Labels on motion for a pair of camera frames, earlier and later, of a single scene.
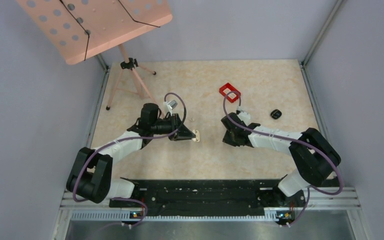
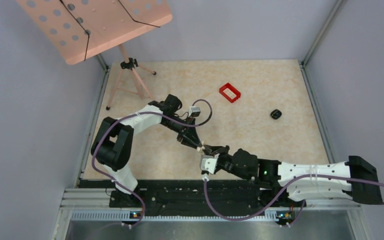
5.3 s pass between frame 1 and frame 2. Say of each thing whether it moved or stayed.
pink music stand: stayed
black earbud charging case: stayed
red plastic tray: stayed
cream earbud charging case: moved
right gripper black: moved
